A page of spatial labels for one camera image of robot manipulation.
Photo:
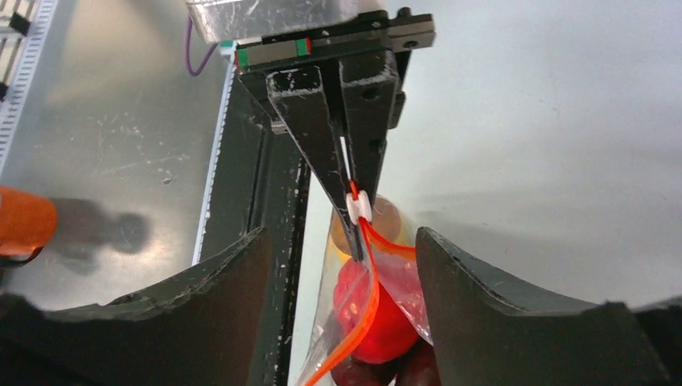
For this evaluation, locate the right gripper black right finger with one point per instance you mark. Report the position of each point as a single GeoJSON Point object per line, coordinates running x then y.
{"type": "Point", "coordinates": [490, 327]}

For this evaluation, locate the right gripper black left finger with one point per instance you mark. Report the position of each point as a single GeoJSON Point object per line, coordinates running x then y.
{"type": "Point", "coordinates": [198, 327]}

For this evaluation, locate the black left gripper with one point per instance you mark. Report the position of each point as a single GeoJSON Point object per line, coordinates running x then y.
{"type": "Point", "coordinates": [305, 99]}

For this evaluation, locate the dark purple toy plum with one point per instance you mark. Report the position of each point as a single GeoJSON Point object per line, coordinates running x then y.
{"type": "Point", "coordinates": [419, 367]}

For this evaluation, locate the red toy wax apple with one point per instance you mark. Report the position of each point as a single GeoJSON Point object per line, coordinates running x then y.
{"type": "Point", "coordinates": [391, 334]}

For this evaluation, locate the clear zip bag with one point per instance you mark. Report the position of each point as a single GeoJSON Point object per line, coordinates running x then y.
{"type": "Point", "coordinates": [390, 265]}

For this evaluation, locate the brown toy kiwi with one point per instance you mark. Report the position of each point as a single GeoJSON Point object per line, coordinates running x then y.
{"type": "Point", "coordinates": [387, 220]}

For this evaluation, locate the dark maroon toy fig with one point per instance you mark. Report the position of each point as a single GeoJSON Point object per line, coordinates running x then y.
{"type": "Point", "coordinates": [354, 372]}

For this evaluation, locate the orange cylindrical object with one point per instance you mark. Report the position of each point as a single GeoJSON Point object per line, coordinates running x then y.
{"type": "Point", "coordinates": [28, 223]}

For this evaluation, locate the grey slotted cable duct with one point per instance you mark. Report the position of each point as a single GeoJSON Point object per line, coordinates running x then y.
{"type": "Point", "coordinates": [24, 30]}

